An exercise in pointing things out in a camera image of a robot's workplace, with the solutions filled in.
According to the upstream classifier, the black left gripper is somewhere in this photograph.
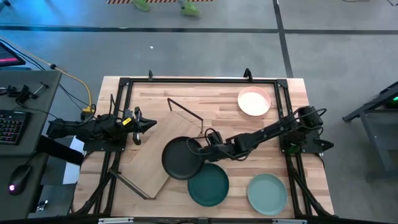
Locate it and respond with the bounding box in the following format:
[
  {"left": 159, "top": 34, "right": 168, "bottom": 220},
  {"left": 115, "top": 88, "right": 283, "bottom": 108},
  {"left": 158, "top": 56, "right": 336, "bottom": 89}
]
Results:
[{"left": 123, "top": 106, "right": 157, "bottom": 146}]

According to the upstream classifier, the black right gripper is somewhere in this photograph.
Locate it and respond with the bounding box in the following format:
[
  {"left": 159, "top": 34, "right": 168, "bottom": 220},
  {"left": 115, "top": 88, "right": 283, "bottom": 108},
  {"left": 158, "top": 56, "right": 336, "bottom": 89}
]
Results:
[{"left": 195, "top": 143, "right": 238, "bottom": 163}]

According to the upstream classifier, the black plate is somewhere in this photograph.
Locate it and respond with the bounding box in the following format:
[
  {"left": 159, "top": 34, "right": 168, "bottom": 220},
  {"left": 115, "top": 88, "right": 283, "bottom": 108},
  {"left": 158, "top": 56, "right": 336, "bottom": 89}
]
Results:
[{"left": 161, "top": 136, "right": 206, "bottom": 181}]

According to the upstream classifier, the dark green plate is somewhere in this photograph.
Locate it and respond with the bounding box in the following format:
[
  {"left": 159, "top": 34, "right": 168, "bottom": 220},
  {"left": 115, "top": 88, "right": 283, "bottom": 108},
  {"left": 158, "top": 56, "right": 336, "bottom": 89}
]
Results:
[{"left": 187, "top": 162, "right": 230, "bottom": 207}]

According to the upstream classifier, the pale pink plate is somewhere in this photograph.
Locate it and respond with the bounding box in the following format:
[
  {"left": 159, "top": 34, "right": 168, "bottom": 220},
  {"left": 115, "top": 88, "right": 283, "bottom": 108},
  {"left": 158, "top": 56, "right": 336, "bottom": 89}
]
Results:
[{"left": 237, "top": 86, "right": 272, "bottom": 117}]

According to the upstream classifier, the light green plate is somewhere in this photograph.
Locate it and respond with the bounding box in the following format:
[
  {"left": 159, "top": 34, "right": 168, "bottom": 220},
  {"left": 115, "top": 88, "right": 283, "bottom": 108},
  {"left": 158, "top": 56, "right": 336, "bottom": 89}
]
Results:
[{"left": 247, "top": 173, "right": 289, "bottom": 217}]

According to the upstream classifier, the black dish rack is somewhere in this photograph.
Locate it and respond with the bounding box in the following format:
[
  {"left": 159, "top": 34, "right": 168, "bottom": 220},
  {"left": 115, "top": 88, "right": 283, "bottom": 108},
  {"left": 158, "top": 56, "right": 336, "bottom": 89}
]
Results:
[{"left": 73, "top": 77, "right": 335, "bottom": 218}]

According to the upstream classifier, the white paper sheet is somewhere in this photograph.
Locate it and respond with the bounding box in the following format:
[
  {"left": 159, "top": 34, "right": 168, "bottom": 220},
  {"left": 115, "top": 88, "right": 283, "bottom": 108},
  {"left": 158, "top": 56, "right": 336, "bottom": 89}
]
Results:
[{"left": 62, "top": 136, "right": 85, "bottom": 185}]

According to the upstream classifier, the black flat bar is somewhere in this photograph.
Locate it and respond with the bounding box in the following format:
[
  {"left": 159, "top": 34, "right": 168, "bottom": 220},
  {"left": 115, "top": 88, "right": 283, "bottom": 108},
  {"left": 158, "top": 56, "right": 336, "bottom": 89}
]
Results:
[{"left": 36, "top": 135, "right": 85, "bottom": 166}]

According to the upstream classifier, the person's foot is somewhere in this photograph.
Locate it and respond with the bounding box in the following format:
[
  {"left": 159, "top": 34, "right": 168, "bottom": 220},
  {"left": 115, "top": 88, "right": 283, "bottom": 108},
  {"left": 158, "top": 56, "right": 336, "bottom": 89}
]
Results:
[
  {"left": 132, "top": 0, "right": 151, "bottom": 12},
  {"left": 179, "top": 0, "right": 200, "bottom": 18}
]

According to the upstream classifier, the grey desk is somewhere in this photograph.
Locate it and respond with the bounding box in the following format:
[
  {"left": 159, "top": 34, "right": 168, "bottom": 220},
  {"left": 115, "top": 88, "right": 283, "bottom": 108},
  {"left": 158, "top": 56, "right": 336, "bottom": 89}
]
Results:
[{"left": 0, "top": 70, "right": 63, "bottom": 220}]

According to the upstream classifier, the black clamp tool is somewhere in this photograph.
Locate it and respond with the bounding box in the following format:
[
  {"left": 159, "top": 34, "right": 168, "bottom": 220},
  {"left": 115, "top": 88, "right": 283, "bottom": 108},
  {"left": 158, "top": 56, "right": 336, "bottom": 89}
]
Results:
[{"left": 5, "top": 82, "right": 50, "bottom": 105}]

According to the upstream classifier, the backlit black keyboard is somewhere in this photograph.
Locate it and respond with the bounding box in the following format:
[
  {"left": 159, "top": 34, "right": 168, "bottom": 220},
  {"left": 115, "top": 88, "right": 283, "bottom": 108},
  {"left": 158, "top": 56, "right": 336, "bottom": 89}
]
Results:
[{"left": 0, "top": 109, "right": 31, "bottom": 146}]

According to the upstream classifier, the black computer mouse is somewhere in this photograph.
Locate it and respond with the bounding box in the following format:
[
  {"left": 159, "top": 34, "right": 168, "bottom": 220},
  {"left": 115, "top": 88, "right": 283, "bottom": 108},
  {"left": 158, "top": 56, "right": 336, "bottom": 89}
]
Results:
[{"left": 7, "top": 164, "right": 33, "bottom": 196}]

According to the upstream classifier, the computer monitor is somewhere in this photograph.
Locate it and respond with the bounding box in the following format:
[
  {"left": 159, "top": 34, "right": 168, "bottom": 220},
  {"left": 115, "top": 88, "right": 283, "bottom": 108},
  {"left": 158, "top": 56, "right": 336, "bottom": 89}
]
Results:
[{"left": 0, "top": 42, "right": 26, "bottom": 68}]

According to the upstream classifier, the dark side table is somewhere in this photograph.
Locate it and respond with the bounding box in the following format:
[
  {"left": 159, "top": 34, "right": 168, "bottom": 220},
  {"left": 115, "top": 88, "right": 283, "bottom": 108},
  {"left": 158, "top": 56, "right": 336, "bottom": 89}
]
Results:
[{"left": 341, "top": 81, "right": 398, "bottom": 183}]

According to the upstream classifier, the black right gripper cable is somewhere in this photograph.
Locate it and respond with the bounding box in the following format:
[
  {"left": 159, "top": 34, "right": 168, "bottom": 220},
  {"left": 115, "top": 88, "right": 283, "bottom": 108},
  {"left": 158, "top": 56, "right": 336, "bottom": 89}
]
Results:
[{"left": 185, "top": 127, "right": 218, "bottom": 157}]

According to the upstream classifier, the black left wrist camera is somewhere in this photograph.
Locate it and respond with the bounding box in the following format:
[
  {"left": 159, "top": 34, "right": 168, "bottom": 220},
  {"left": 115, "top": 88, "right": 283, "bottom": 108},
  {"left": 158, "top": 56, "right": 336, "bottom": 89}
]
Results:
[{"left": 119, "top": 115, "right": 135, "bottom": 133}]

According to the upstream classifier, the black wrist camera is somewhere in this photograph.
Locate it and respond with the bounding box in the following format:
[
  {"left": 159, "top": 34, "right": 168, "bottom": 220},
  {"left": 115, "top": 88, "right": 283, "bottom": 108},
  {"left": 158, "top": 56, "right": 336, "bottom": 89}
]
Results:
[
  {"left": 119, "top": 115, "right": 135, "bottom": 133},
  {"left": 206, "top": 130, "right": 223, "bottom": 146}
]

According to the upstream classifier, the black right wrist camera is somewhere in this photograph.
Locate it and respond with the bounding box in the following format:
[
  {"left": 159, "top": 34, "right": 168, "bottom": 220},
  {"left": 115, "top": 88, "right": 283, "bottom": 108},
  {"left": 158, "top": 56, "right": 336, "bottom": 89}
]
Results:
[{"left": 206, "top": 130, "right": 223, "bottom": 146}]

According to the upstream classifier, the yellow cable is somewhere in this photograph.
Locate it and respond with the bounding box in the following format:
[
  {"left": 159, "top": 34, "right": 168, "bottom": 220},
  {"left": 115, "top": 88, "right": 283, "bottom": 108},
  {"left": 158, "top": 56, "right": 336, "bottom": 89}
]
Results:
[{"left": 0, "top": 34, "right": 95, "bottom": 113}]

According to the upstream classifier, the thin black cable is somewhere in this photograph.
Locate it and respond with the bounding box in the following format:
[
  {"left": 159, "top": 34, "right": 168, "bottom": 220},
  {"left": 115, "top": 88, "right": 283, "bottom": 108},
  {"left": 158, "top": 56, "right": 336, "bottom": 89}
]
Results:
[{"left": 0, "top": 39, "right": 91, "bottom": 108}]

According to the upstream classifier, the silver metal bracket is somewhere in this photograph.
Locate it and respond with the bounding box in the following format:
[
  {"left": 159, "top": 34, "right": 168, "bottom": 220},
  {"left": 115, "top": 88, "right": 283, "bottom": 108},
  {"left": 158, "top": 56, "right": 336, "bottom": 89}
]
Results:
[
  {"left": 98, "top": 217, "right": 134, "bottom": 224},
  {"left": 272, "top": 218, "right": 308, "bottom": 224}
]

